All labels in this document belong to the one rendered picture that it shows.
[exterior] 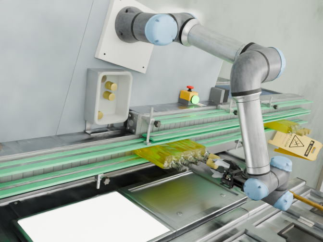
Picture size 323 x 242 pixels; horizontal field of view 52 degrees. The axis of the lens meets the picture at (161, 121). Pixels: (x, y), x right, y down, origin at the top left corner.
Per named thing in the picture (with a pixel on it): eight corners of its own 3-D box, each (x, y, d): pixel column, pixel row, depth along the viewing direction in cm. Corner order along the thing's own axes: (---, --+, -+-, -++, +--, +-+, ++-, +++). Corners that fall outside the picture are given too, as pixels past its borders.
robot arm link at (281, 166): (282, 170, 112) (276, 198, 116) (297, 160, 119) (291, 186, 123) (261, 161, 117) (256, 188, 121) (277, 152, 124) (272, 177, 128)
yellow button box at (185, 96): (178, 102, 184) (188, 105, 179) (180, 89, 182) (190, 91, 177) (186, 101, 189) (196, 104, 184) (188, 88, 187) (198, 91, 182)
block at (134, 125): (124, 130, 154) (134, 135, 149) (127, 111, 151) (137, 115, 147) (130, 129, 156) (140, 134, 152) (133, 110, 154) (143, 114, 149)
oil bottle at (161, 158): (133, 153, 153) (166, 171, 139) (135, 141, 151) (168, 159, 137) (142, 151, 157) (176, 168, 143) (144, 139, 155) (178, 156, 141)
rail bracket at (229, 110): (215, 109, 189) (235, 115, 180) (217, 96, 187) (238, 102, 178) (219, 108, 192) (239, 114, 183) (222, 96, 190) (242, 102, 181)
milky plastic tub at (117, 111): (83, 119, 143) (94, 126, 138) (87, 67, 137) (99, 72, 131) (116, 116, 155) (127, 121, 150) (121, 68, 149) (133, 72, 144)
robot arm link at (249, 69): (245, 50, 99) (269, 205, 105) (264, 47, 106) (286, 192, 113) (214, 57, 108) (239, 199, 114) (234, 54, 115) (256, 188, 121)
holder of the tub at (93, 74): (82, 130, 145) (92, 136, 140) (87, 68, 138) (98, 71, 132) (114, 126, 157) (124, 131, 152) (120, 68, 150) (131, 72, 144)
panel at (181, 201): (10, 227, 108) (62, 294, 86) (10, 220, 108) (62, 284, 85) (190, 171, 171) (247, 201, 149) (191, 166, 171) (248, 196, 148)
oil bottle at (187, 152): (152, 148, 161) (185, 165, 147) (154, 138, 159) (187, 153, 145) (160, 147, 165) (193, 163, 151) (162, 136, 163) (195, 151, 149)
